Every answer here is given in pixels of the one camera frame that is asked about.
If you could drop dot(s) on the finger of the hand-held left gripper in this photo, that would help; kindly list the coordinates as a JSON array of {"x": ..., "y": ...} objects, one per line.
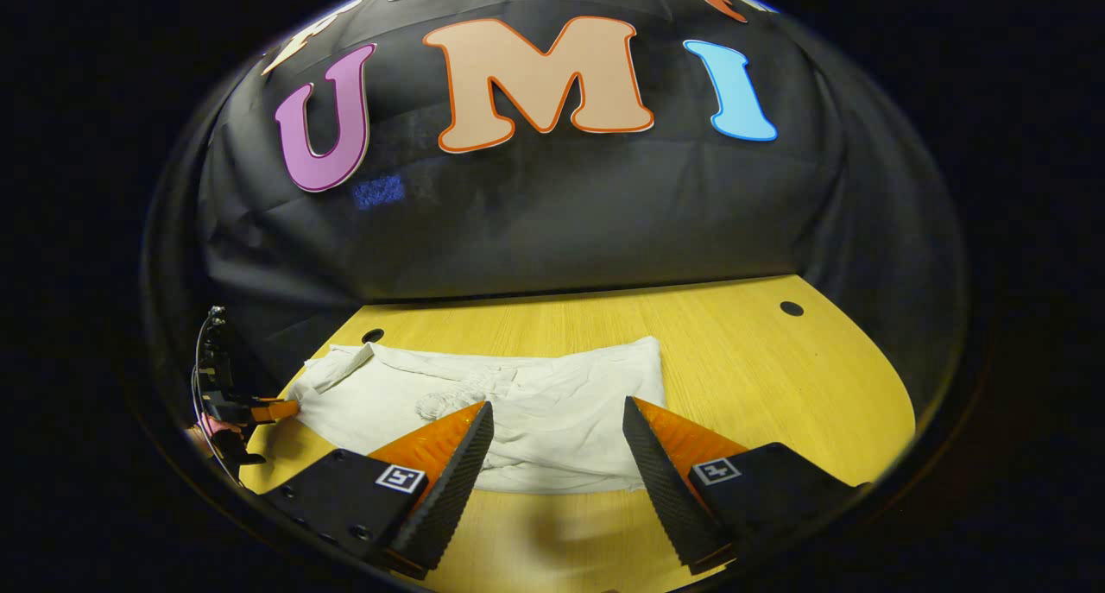
[{"x": 274, "y": 411}]

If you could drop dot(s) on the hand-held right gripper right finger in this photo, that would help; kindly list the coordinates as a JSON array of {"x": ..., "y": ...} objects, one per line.
[{"x": 665, "y": 489}]

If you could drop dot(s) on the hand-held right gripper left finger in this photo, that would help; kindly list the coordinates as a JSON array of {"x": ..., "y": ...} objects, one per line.
[{"x": 449, "y": 498}]

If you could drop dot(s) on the white jeans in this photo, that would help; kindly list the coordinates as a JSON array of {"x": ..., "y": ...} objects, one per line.
[{"x": 570, "y": 412}]

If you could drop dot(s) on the black backdrop cloth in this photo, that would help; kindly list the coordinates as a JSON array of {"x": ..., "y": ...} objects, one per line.
[{"x": 561, "y": 222}]

